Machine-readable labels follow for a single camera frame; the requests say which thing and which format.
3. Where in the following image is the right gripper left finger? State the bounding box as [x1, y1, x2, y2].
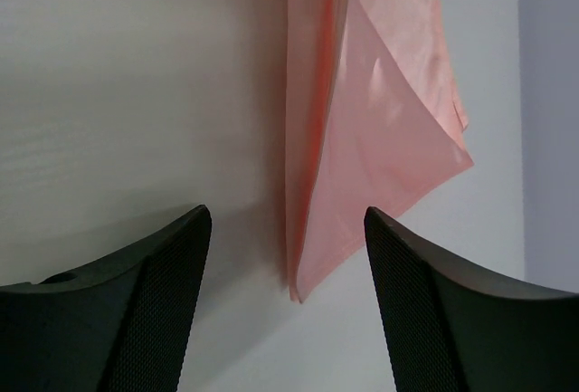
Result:
[1, 206, 212, 392]

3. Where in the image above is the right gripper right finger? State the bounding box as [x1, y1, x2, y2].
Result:
[364, 207, 578, 391]

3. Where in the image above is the pink cloth napkin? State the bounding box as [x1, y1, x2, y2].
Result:
[285, 0, 472, 301]

